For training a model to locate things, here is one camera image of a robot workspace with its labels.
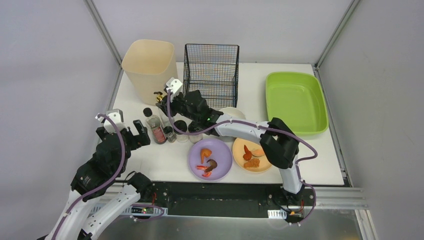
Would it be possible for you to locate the small pepper jar black lid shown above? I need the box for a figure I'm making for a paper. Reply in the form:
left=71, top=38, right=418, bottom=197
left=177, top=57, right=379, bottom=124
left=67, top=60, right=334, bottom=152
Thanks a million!
left=163, top=125, right=177, bottom=143

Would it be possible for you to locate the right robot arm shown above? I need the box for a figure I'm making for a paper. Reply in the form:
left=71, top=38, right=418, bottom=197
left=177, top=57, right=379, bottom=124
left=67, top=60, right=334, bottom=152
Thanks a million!
left=155, top=90, right=304, bottom=196

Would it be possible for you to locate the orange shrimp food piece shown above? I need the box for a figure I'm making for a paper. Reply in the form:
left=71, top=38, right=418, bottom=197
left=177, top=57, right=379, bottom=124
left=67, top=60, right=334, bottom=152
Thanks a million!
left=200, top=148, right=212, bottom=164

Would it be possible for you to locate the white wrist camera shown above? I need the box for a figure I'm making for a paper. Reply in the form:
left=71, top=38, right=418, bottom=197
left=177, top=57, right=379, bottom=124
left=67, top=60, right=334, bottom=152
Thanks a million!
left=95, top=108, right=127, bottom=129
left=165, top=77, right=183, bottom=96

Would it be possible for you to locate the fried chicken food piece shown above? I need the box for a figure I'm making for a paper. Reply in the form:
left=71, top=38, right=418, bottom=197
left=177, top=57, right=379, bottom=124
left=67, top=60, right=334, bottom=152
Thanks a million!
left=243, top=158, right=261, bottom=169

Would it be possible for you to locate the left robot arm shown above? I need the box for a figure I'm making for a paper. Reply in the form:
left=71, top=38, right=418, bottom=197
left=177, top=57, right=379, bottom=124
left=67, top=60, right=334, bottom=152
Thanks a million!
left=42, top=120, right=153, bottom=240

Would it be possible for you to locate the orange plastic plate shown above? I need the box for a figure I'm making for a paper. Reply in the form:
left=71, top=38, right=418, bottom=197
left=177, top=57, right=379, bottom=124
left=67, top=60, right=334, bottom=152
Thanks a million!
left=232, top=138, right=272, bottom=173

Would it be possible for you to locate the black wire basket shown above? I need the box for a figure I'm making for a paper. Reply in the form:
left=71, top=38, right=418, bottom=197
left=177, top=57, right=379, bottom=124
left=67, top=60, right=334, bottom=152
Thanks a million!
left=183, top=43, right=240, bottom=110

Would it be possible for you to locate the purple plastic plate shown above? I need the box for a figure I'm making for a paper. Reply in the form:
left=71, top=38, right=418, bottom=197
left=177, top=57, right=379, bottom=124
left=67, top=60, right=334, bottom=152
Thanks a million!
left=188, top=138, right=233, bottom=181

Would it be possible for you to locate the beige plastic bin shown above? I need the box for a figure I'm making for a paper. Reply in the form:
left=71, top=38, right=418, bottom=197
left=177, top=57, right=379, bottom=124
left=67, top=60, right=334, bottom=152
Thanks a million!
left=121, top=39, right=178, bottom=106

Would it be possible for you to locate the salt shaker black pump lid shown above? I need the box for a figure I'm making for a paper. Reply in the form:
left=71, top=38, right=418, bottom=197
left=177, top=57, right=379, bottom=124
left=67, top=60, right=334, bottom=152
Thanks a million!
left=187, top=122, right=204, bottom=144

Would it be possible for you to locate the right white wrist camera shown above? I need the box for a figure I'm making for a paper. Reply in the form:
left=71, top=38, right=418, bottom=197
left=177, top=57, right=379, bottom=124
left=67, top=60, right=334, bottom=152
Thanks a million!
left=165, top=77, right=183, bottom=96

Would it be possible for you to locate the green plastic tub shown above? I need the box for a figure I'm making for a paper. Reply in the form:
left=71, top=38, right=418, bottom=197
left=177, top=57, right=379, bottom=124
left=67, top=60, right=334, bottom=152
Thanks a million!
left=265, top=71, right=329, bottom=136

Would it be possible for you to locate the white ceramic bowl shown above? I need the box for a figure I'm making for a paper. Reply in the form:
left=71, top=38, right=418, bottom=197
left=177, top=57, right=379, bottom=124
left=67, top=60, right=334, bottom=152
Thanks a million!
left=219, top=107, right=246, bottom=120

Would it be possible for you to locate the soy sauce bottle red label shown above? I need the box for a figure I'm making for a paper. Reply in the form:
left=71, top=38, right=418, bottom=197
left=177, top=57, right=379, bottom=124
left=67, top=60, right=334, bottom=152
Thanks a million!
left=143, top=107, right=167, bottom=144

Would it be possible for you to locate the aluminium frame rail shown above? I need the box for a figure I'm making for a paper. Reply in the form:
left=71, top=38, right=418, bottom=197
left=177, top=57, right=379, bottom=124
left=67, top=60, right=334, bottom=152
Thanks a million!
left=83, top=0, right=122, bottom=66

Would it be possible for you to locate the salmon sushi food piece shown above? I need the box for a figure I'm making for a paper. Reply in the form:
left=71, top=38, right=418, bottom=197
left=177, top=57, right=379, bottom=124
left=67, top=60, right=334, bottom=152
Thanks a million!
left=250, top=149, right=265, bottom=158

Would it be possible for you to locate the clear bottle gold pump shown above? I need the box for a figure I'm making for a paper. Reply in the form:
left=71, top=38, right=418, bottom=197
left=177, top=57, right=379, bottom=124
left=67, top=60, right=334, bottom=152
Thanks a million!
left=153, top=91, right=175, bottom=127

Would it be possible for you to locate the white shaker black spout lid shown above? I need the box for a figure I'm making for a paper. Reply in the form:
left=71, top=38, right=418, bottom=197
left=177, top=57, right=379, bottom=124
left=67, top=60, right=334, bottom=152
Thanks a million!
left=174, top=120, right=189, bottom=143

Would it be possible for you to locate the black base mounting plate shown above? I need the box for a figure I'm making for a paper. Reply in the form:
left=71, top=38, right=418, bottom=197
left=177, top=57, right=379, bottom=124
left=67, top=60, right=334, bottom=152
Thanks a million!
left=142, top=181, right=314, bottom=218

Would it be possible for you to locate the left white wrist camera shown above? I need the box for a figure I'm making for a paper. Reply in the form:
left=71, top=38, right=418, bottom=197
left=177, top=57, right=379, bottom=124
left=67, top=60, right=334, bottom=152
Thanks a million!
left=95, top=108, right=127, bottom=129

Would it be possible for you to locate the brown mushroom food piece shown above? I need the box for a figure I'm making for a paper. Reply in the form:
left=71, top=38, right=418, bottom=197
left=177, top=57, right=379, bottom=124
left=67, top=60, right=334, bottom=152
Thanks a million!
left=204, top=159, right=218, bottom=173

